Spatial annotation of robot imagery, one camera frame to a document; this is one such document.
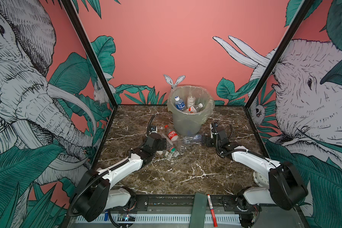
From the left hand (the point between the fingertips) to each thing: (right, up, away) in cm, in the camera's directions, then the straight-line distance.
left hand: (159, 137), depth 86 cm
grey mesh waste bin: (+21, +20, +9) cm, 30 cm away
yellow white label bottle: (+21, +24, +13) cm, 35 cm away
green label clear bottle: (+8, -11, +3) cm, 14 cm away
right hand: (+30, +1, +2) cm, 30 cm away
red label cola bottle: (+8, 0, +9) cm, 12 cm away
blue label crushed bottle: (+13, +21, +9) cm, 26 cm away
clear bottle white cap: (+24, -3, +11) cm, 27 cm away
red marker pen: (+29, -36, -15) cm, 49 cm away
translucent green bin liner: (+16, +9, +2) cm, 19 cm away
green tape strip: (+22, -37, -16) cm, 46 cm away
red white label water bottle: (+25, +19, +13) cm, 34 cm away
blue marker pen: (-25, -37, -17) cm, 47 cm away
